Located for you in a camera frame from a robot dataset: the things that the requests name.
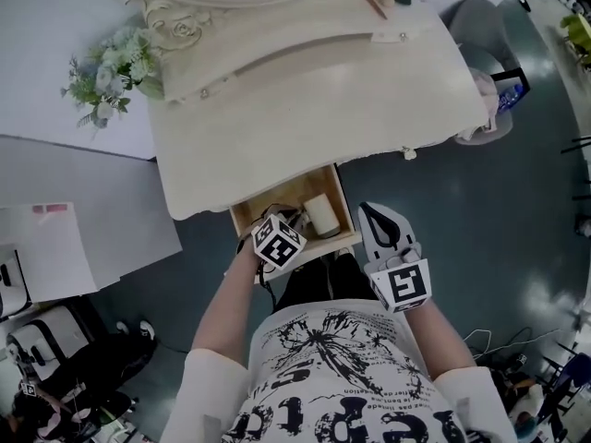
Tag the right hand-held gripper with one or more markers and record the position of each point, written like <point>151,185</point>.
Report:
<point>402,284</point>

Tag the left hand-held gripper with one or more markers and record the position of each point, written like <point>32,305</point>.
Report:
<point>278,246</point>

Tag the wooden drawer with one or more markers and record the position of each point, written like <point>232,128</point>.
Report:
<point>339,201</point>

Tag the person's left forearm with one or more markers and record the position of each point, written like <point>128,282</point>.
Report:
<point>226,307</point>

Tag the person's right forearm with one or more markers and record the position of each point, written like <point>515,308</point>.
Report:
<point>438,339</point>

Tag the black trousers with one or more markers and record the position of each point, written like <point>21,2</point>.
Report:
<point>314,284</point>

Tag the cream dressing table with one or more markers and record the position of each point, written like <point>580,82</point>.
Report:
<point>300,123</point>

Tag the white printed t-shirt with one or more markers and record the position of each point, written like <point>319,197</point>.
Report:
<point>341,376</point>

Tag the white shoes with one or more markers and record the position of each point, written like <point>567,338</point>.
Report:
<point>138,329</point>

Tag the pink cloth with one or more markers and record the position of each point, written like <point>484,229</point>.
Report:
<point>486,88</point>

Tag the blue bottle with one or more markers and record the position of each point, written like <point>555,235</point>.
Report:
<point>510,97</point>

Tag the grey panel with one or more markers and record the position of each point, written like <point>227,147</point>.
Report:
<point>92,192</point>

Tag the grey chair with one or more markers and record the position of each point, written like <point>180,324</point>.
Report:
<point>480,30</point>

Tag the blue chair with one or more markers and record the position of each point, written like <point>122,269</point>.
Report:
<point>570,376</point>

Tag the pale flower bouquet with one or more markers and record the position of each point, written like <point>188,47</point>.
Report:
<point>113,72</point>

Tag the white machine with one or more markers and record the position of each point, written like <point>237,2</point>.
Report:
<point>41,335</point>

